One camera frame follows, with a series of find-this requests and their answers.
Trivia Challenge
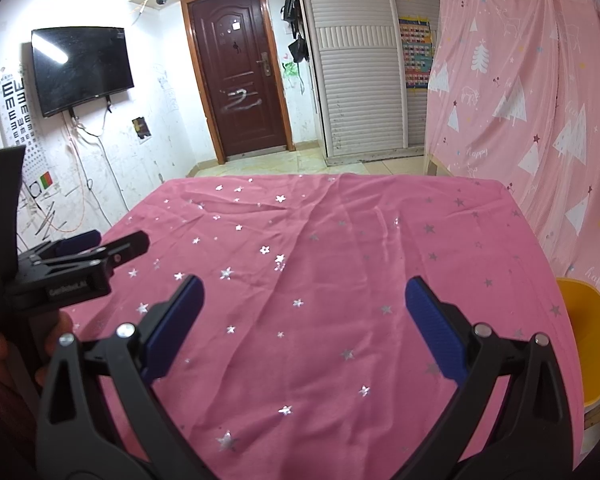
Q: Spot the dark brown door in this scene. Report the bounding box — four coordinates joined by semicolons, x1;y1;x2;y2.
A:
181;0;296;165

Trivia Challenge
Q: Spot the black wall television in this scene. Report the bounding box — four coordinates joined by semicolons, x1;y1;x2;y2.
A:
31;26;135;118

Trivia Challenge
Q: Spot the colourful chart poster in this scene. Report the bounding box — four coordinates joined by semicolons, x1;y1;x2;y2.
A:
399;16;435;92

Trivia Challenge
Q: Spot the yellow chair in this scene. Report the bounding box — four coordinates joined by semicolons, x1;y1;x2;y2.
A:
555;277;600;408

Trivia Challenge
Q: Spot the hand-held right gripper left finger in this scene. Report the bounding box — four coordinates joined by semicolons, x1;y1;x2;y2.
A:
35;275;216;480

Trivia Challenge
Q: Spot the white louvered wardrobe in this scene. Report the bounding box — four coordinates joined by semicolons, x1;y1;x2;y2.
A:
295;0;443;158

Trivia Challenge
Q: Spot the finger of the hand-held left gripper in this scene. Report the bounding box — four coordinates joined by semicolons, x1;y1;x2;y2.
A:
92;231;151;267
27;229;102;261

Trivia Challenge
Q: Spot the pink starred tablecloth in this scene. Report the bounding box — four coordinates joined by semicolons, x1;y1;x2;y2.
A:
62;172;588;480

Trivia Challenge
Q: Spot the pink tree print curtain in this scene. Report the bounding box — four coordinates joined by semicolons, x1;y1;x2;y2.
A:
422;0;600;306

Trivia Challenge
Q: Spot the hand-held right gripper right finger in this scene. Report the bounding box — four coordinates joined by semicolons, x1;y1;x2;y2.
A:
405;276;573;480

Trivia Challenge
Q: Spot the orange wall cable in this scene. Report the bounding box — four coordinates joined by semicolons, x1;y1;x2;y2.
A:
67;120;90;233

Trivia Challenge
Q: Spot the small black handbag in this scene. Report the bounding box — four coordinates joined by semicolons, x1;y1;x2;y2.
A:
287;32;309;63

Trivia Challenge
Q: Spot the eye chart poster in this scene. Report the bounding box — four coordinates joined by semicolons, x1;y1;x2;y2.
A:
0;67;48;196

